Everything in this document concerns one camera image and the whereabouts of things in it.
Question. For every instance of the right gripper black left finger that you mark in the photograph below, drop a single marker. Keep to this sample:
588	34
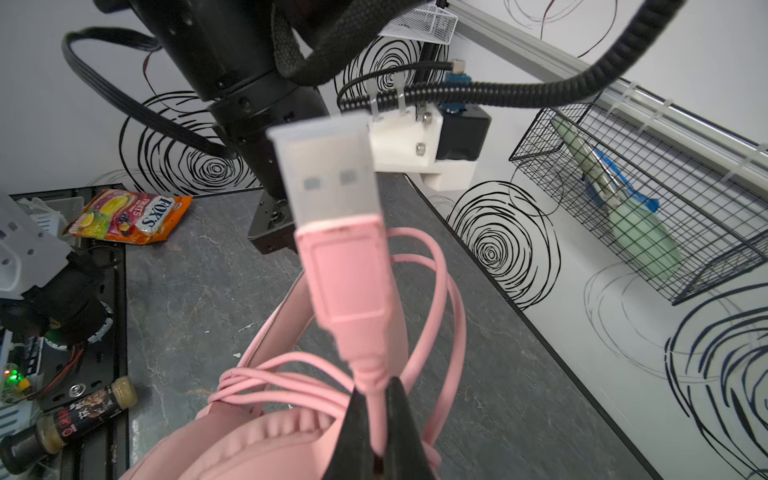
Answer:
353	457

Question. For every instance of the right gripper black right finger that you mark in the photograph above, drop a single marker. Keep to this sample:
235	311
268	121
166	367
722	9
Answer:
404	457

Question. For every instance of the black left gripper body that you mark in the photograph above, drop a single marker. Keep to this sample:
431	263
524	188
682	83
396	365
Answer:
272	226

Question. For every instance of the pink headphones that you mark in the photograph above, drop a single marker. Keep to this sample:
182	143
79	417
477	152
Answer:
276	415

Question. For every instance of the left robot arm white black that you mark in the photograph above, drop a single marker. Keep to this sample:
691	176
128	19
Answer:
244	58

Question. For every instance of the orange white snack bag left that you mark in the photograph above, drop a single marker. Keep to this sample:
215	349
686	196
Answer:
129	217

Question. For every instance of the green item in basket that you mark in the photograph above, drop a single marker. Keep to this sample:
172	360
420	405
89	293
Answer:
635	228

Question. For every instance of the small brown bottle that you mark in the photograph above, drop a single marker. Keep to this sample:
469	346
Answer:
66	425

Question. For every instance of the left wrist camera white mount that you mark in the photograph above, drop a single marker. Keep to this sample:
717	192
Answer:
440	147

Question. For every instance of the clear plastic wall shelf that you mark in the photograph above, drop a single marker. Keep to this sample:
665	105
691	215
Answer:
428	23

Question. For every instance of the black wire basket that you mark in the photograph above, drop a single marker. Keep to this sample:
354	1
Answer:
719	225

